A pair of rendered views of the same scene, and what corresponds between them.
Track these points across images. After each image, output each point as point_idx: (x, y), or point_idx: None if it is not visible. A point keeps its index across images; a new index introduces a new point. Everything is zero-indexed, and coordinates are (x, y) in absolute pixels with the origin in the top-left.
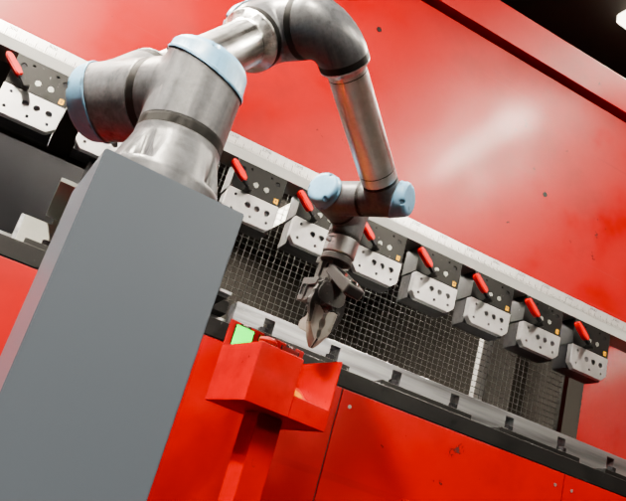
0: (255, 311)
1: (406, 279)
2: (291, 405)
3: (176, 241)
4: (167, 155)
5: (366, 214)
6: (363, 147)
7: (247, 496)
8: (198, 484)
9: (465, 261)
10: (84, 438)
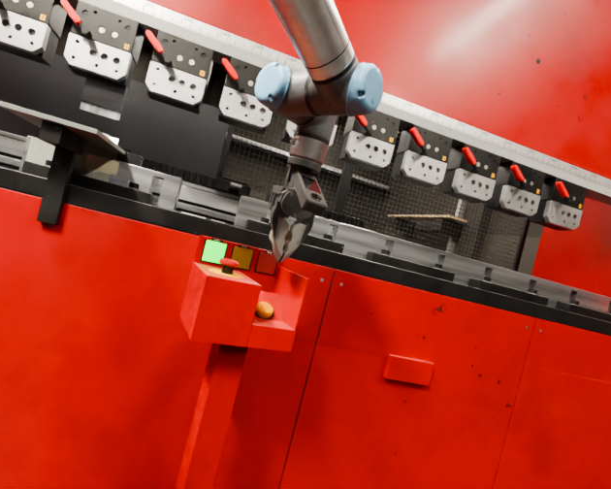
0: (259, 202)
1: (401, 157)
2: (249, 334)
3: None
4: None
5: (321, 113)
6: (291, 15)
7: (216, 415)
8: (207, 362)
9: (456, 136)
10: None
